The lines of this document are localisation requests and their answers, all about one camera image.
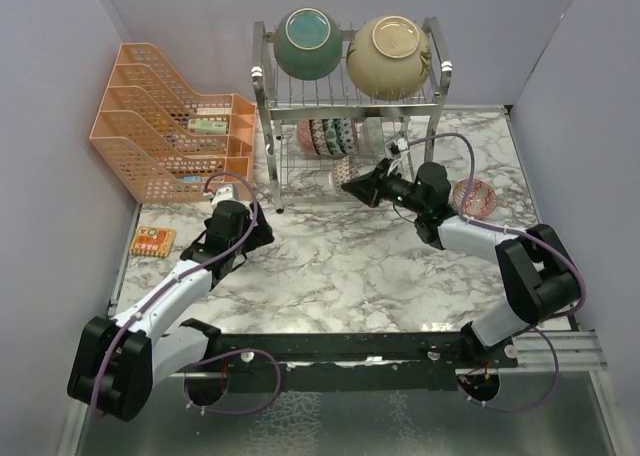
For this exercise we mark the aluminium frame rail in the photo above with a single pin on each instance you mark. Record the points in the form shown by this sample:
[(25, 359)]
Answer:
[(575, 351)]

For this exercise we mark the orange snack packet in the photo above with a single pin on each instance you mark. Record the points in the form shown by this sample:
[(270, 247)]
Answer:
[(152, 241)]

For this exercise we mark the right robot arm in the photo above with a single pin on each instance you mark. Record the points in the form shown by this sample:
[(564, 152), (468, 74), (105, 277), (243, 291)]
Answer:
[(539, 278)]

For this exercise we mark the blue dotted small bowl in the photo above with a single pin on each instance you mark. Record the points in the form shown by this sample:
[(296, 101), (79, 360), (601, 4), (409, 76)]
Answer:
[(347, 135)]

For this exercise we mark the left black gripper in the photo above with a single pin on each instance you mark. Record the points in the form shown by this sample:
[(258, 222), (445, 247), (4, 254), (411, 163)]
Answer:
[(260, 235)]

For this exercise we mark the green patterned small bowl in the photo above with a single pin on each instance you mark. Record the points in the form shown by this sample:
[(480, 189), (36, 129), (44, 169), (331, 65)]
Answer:
[(331, 138)]

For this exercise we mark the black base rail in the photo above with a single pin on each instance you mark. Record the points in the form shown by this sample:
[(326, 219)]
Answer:
[(345, 362)]

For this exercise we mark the pink patterned small bowl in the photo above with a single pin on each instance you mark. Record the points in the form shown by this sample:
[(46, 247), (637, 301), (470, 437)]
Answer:
[(304, 138)]

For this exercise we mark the green white box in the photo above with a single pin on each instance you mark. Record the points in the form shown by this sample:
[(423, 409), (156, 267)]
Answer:
[(207, 126)]

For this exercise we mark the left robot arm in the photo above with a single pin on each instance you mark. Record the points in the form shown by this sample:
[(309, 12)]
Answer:
[(119, 360)]

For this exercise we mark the orange plastic file organizer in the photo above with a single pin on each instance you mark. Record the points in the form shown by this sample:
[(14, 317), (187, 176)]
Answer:
[(141, 130)]

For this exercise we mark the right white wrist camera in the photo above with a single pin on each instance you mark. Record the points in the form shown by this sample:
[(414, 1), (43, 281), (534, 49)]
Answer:
[(397, 147)]

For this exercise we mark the dark red patterned bowl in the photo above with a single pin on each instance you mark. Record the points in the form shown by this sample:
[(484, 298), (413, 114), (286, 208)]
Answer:
[(318, 137)]

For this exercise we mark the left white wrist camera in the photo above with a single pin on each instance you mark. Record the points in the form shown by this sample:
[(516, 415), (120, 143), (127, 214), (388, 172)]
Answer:
[(223, 193)]

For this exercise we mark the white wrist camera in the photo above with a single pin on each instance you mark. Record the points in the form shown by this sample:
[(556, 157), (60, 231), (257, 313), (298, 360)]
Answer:
[(397, 147), (223, 193)]

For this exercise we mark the steel two-tier dish rack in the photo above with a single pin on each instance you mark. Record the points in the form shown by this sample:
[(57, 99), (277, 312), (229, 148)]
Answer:
[(282, 101)]

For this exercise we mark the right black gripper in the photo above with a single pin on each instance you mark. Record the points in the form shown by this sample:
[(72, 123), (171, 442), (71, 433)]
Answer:
[(371, 187)]

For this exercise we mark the large teal ceramic bowl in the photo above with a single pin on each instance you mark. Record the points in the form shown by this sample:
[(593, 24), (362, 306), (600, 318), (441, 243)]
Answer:
[(308, 44)]

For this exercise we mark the large cream ceramic bowl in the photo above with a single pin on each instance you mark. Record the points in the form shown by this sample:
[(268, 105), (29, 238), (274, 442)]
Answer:
[(389, 58)]

